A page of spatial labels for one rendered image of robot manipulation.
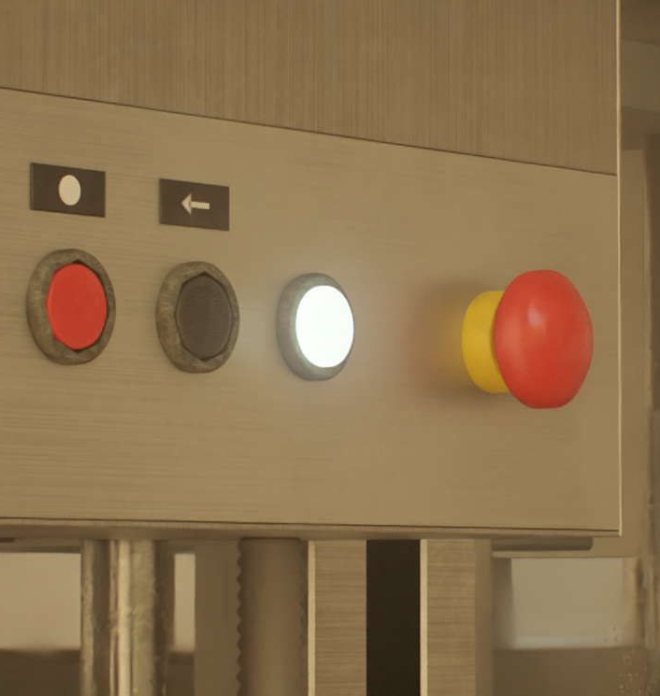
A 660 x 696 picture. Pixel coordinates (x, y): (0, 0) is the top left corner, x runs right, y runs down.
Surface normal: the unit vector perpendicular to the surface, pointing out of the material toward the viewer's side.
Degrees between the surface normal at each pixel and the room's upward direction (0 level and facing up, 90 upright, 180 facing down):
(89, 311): 90
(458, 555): 90
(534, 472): 90
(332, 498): 90
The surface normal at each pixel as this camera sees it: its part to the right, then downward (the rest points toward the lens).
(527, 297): 0.23, -0.50
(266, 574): -0.10, -0.59
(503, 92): 0.76, -0.04
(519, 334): 0.12, -0.11
